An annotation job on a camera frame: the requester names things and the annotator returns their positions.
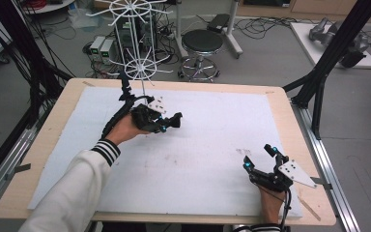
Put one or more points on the thin wooden stick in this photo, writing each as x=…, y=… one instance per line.
x=309, y=208

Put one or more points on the grey robot device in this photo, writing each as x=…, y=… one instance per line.
x=319, y=32

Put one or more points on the computer tower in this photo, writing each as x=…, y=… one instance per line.
x=125, y=35

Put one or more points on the white foam mat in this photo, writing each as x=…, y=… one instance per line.
x=206, y=161

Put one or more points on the person's left hand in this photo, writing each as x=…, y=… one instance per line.
x=124, y=130

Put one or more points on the black flat box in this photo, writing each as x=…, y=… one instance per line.
x=218, y=22

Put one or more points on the round white table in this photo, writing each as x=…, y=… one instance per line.
x=51, y=8

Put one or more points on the black round stool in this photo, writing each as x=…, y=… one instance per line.
x=202, y=41

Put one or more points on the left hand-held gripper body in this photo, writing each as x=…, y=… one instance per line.
x=145, y=117

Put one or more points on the white floor platform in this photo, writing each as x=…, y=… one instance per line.
x=306, y=45

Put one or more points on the person's right hand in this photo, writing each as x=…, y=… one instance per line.
x=270, y=206

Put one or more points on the black metal frame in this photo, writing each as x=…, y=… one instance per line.
x=19, y=38
x=338, y=48

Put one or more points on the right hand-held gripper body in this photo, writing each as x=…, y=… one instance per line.
x=270, y=182

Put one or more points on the grey metal bracket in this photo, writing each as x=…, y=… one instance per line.
x=322, y=183
x=22, y=168

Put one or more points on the wooden table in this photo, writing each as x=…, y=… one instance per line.
x=285, y=129

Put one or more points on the grey power supply unit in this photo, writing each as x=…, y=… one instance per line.
x=97, y=45
x=107, y=51

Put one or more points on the aluminium rail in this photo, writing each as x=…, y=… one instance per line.
x=22, y=141
x=341, y=212

